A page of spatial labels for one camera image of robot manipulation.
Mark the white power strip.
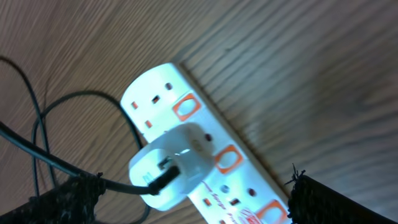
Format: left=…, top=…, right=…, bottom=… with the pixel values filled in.
left=121, top=63, right=290, bottom=224

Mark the white charger plug adapter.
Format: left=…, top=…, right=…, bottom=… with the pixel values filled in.
left=128, top=123, right=214, bottom=212

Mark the black USB charging cable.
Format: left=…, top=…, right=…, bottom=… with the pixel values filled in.
left=0, top=55, right=181, bottom=224

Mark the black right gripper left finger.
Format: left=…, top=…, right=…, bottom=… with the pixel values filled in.
left=1, top=173, right=106, bottom=224

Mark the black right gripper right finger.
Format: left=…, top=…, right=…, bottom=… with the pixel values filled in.
left=286, top=168, right=397, bottom=224

